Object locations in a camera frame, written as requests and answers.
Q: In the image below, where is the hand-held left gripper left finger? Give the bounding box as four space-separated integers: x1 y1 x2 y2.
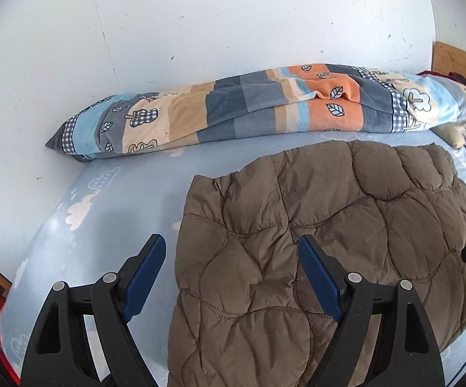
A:
19 234 167 387

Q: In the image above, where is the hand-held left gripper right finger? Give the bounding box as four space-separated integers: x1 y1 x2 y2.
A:
298 234 447 387

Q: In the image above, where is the brown quilted hooded jacket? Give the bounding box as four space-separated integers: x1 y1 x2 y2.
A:
168 139 466 387

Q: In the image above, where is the light blue cloud bed sheet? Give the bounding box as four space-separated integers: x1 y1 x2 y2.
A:
0 129 466 387

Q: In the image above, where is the beige printed pillow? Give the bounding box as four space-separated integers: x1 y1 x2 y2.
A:
434 119 466 150

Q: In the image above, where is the dark red cloth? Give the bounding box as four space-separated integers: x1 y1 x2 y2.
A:
416 70 466 89

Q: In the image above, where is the patchwork fleece blanket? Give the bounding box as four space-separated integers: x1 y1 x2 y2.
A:
45 63 466 163

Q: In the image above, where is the wooden headboard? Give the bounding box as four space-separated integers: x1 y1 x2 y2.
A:
432 41 466 93

